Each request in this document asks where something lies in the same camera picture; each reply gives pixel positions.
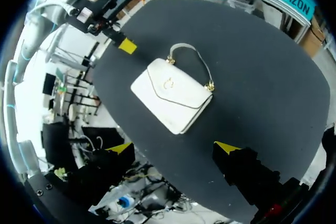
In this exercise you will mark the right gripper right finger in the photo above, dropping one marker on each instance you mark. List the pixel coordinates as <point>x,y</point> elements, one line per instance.
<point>244,171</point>

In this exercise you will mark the white leather handbag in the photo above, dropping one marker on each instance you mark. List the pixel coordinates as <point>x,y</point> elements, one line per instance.
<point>170,98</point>

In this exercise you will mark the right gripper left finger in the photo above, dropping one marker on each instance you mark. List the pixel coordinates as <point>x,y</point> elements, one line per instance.
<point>115,159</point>

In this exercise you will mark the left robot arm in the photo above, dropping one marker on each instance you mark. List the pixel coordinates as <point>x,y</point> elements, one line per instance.
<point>34,37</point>

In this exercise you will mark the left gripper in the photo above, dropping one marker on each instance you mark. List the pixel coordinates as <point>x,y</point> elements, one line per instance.
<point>101,11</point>

